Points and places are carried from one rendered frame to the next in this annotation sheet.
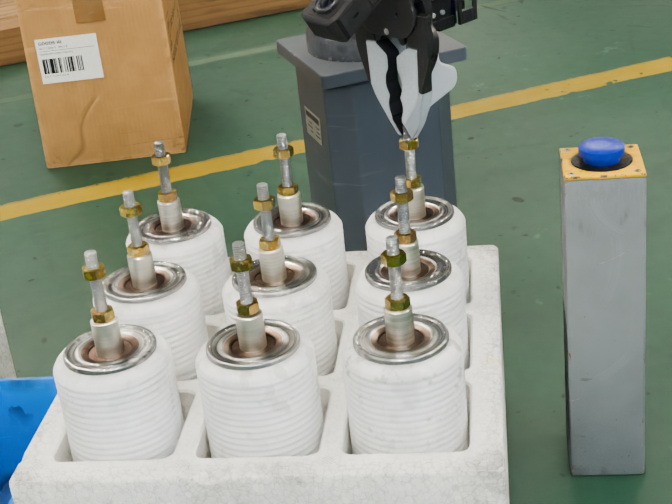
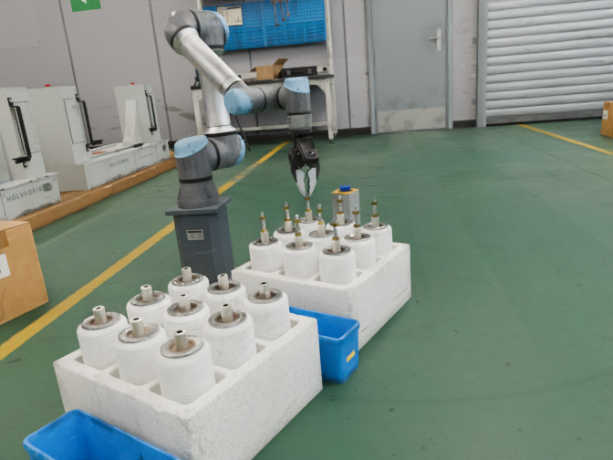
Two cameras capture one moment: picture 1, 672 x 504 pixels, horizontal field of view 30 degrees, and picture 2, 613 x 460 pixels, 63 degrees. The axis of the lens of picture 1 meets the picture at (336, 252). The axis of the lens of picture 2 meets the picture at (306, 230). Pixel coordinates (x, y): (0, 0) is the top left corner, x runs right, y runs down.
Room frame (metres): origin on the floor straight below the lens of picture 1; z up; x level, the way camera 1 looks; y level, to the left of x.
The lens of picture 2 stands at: (0.42, 1.35, 0.68)
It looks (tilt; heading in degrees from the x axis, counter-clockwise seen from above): 16 degrees down; 296
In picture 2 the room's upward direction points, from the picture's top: 5 degrees counter-clockwise
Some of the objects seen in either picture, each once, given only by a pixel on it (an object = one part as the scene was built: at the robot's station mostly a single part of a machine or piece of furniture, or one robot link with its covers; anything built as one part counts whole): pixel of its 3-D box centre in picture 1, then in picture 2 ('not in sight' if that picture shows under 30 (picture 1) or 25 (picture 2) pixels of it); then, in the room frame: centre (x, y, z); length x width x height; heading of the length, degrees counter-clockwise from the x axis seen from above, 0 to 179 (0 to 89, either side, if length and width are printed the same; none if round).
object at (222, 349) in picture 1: (253, 344); (357, 237); (0.87, 0.07, 0.25); 0.08 x 0.08 x 0.01
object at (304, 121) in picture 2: not in sight; (298, 121); (1.10, -0.09, 0.56); 0.08 x 0.08 x 0.05
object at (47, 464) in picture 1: (295, 430); (325, 285); (0.99, 0.06, 0.09); 0.39 x 0.39 x 0.18; 81
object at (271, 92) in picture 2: not in sight; (270, 99); (1.20, -0.10, 0.64); 0.11 x 0.11 x 0.08; 74
